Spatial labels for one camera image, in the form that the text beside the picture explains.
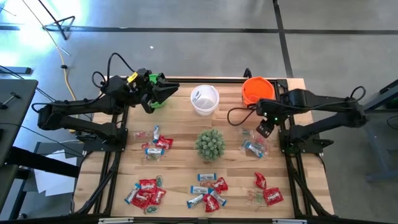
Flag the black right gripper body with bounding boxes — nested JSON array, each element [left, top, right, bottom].
[[256, 98, 292, 124]]

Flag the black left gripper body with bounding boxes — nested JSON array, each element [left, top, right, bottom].
[[132, 68, 158, 97]]

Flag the red Skittles candy pack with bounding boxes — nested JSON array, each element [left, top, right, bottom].
[[202, 194, 220, 213], [149, 188, 167, 205], [254, 172, 267, 190], [213, 177, 229, 194], [262, 187, 284, 207], [139, 179, 157, 194], [155, 136, 174, 150], [131, 191, 152, 210]]

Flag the clear-wrapped orange green gummies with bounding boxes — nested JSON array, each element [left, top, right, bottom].
[[247, 189, 265, 206]]

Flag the green plastic bucket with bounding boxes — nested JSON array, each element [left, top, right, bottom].
[[148, 73, 168, 110]]

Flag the orange plastic bucket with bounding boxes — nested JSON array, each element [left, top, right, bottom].
[[241, 76, 276, 108]]

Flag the white plastic bucket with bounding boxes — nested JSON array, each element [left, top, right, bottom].
[[190, 84, 220, 117]]

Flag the artificial green potted plant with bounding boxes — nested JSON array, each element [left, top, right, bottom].
[[195, 128, 227, 163]]

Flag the black tripod stand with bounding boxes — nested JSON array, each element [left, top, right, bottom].
[[37, 0, 76, 40]]

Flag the black desk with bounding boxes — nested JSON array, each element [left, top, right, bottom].
[[0, 79, 39, 166]]

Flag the black flat bar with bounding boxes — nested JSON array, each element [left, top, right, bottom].
[[0, 66, 32, 75]]

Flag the black desk leg beam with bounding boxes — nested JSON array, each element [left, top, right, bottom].
[[6, 146, 80, 179]]

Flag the white paper sheets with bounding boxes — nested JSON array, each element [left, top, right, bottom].
[[33, 149, 78, 197]]

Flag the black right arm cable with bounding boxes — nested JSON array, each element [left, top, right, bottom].
[[226, 85, 368, 127]]

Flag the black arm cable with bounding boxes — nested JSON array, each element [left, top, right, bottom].
[[226, 85, 368, 127], [91, 52, 136, 90]]

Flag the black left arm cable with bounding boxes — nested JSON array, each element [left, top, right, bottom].
[[91, 52, 136, 90]]

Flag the black aluminium table frame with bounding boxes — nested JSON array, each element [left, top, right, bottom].
[[73, 77, 335, 218]]

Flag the yellow power cable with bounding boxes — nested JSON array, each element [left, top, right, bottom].
[[21, 0, 78, 102]]

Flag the silver metal bracket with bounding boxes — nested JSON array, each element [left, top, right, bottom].
[[98, 217, 134, 224], [272, 218, 308, 224]]

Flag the blue-grey metal table frame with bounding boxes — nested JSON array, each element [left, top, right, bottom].
[[341, 79, 398, 183]]

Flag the black clamp handle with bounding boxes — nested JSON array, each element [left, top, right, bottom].
[[0, 91, 22, 110]]

